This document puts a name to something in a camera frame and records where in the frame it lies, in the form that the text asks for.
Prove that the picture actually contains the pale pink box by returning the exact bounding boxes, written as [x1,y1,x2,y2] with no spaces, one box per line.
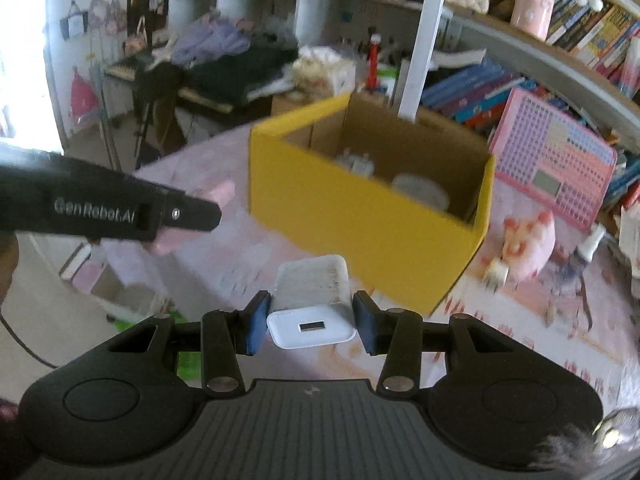
[60,242,166,323]

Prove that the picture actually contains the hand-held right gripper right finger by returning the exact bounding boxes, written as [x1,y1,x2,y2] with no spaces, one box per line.
[352,290,506,396]

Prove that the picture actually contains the grey cloth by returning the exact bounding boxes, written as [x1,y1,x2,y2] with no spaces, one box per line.
[250,17,296,48]

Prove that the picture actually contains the yellow cardboard box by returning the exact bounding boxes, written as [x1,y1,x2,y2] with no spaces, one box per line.
[248,92,496,316]

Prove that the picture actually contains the row of colourful books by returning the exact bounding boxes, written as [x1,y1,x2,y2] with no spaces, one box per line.
[545,0,640,91]

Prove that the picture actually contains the row of blue books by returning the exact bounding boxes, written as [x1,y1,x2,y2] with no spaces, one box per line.
[420,62,531,131]

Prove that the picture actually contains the white shelf unit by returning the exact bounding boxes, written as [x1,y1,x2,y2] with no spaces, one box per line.
[165,0,640,153]

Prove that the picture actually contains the dark green cloth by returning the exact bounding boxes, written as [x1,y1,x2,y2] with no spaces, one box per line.
[187,47,301,106]

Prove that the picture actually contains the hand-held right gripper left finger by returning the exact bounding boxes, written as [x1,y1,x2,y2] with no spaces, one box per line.
[107,291,272,396]

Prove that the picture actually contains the pink learning tablet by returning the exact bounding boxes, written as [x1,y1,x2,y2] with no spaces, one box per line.
[487,87,619,232]

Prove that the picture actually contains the wide tape roll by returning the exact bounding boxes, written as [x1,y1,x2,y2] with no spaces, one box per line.
[391,173,450,211]

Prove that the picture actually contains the fluffy grey sleeve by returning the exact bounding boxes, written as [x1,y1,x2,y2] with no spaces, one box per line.
[537,407,640,472]

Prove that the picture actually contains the white phone charger block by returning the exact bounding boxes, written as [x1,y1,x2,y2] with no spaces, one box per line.
[266,255,358,350]

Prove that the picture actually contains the small white plug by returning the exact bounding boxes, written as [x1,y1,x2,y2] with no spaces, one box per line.
[482,259,511,291]

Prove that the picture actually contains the pink checked printed tablecloth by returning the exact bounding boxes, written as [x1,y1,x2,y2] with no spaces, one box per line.
[65,125,640,411]

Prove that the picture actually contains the purple cloth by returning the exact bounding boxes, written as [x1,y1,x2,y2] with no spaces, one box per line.
[170,17,251,63]

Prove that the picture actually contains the white spray bottle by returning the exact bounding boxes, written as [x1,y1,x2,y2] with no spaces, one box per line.
[572,224,607,271]

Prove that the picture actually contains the floral tissue pack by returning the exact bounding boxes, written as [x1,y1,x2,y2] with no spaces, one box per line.
[292,46,358,96]

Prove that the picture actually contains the electric piano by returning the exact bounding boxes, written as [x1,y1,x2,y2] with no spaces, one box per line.
[102,55,236,116]

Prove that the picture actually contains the pink pig plush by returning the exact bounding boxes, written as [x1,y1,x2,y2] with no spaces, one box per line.
[502,210,557,281]

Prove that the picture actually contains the pink tall box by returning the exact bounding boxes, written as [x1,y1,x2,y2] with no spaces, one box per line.
[510,0,558,41]

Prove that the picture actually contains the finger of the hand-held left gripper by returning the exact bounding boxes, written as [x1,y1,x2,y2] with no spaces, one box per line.
[150,189,223,241]

